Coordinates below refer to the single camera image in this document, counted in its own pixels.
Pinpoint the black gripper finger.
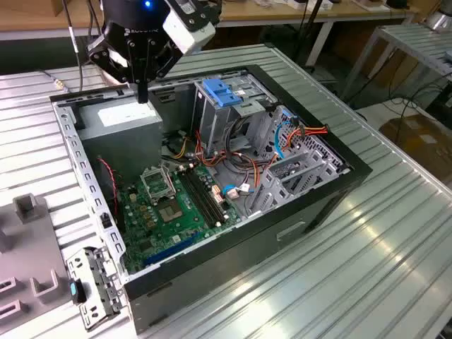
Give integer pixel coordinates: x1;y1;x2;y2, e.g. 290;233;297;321
87;34;144;105
143;37;185;105

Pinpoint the grey metal disk bay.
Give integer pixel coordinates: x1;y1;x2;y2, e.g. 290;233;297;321
246;105;350;218

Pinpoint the blue plastic drive latch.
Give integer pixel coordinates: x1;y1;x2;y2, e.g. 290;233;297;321
203;78;244;109

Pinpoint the grey power supply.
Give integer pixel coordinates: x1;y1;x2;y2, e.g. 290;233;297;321
76;97;164;184

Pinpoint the grey optical drive cage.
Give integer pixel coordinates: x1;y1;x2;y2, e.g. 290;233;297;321
192;73;280;156

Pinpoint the metal socket cover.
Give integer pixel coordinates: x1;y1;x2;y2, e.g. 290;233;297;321
140;165;177;204

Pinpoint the black case fan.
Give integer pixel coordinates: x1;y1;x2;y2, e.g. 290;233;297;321
95;157;126;234

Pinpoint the wooden desk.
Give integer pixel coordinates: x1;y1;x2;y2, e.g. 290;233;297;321
0;0;421;40

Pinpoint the black RAM slot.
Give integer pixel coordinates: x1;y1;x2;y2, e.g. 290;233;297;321
176;167;220;229
186;165;227;223

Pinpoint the CPU socket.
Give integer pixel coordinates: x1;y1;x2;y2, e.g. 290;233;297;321
157;199;185;224

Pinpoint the black stand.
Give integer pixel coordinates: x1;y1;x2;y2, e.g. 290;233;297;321
292;0;326;68

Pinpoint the green motherboard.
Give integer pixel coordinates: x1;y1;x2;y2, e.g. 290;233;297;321
118;162;244;275

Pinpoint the blue expansion slot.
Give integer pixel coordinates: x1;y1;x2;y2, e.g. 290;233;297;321
143;231;201;268

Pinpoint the black PC case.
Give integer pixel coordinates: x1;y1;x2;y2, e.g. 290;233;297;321
49;64;374;335

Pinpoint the grey parts rack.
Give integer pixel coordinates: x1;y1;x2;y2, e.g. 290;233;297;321
0;192;71;326

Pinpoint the black clip with blue tab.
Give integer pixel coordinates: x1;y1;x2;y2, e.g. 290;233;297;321
69;278;88;304

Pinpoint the metal slat side table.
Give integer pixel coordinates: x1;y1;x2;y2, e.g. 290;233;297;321
340;23;452;103

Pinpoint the brown cardboard box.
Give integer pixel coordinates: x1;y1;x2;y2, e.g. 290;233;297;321
379;112;452;184

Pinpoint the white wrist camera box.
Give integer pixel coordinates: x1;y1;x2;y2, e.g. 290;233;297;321
162;6;217;56

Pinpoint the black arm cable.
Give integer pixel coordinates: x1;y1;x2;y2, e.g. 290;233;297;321
62;0;84;93

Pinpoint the cable with silver plug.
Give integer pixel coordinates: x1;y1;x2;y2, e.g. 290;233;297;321
37;69;70;94

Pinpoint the yellow black wire bundle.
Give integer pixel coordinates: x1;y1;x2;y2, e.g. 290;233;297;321
162;136;191;160

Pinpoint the black cable bundle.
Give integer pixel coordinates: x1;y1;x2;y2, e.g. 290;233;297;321
225;116;255;160

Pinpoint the red black fan wire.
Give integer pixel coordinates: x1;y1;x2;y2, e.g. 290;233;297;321
97;157;119;216

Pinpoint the orange red wire bundle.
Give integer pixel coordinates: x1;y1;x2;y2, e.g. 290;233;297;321
194;130;280;188

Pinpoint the blue flat data wire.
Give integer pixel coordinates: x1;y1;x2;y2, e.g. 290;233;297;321
273;119;295;160

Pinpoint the short thin blue wire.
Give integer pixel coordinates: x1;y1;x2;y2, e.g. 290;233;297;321
224;182;256;198

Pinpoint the red orange power wire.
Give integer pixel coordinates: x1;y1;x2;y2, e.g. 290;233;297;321
282;123;330;153

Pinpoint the grey metal slot bracket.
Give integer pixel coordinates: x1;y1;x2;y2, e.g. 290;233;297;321
66;246;124;331

